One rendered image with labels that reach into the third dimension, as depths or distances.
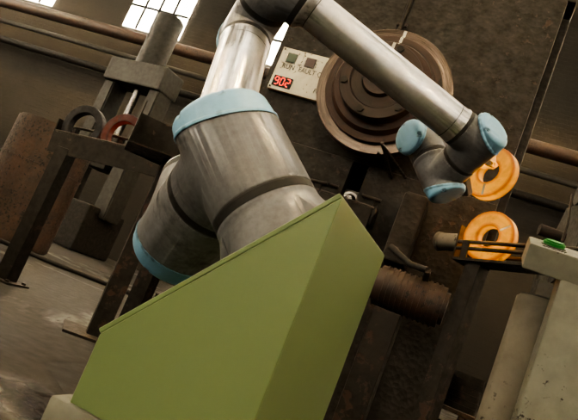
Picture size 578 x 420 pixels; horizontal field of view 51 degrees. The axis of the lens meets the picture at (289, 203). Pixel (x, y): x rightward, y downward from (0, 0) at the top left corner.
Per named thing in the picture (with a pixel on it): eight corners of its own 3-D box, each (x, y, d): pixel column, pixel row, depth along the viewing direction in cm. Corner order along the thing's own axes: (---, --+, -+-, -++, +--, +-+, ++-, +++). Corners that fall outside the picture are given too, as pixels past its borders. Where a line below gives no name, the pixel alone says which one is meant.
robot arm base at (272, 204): (339, 217, 70) (302, 148, 73) (201, 295, 73) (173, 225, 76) (371, 249, 87) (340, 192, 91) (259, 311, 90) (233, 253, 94)
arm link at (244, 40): (154, 213, 85) (240, -28, 137) (114, 273, 97) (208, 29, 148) (249, 256, 90) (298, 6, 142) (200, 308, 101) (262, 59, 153)
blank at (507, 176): (476, 153, 180) (470, 148, 178) (525, 150, 168) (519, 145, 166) (464, 200, 176) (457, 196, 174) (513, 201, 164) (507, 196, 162)
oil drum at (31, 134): (3, 235, 469) (53, 132, 484) (63, 262, 451) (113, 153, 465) (-56, 217, 414) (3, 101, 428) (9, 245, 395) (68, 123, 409)
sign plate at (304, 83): (267, 89, 238) (285, 49, 241) (328, 106, 229) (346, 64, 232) (267, 86, 236) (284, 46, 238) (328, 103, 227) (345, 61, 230)
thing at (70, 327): (46, 314, 192) (140, 112, 203) (126, 342, 199) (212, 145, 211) (42, 324, 172) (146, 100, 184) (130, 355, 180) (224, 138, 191)
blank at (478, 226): (475, 273, 175) (470, 269, 173) (463, 227, 184) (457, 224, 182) (525, 252, 167) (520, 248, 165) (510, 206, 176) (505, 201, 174)
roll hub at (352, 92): (328, 111, 208) (358, 40, 213) (407, 132, 199) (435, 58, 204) (326, 104, 203) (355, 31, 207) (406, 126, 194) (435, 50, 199)
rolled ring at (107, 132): (149, 115, 233) (152, 119, 236) (107, 110, 238) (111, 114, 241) (136, 161, 229) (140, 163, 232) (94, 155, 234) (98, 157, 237)
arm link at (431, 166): (455, 178, 136) (433, 136, 142) (421, 206, 144) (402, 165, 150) (482, 182, 141) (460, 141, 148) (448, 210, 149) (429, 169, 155)
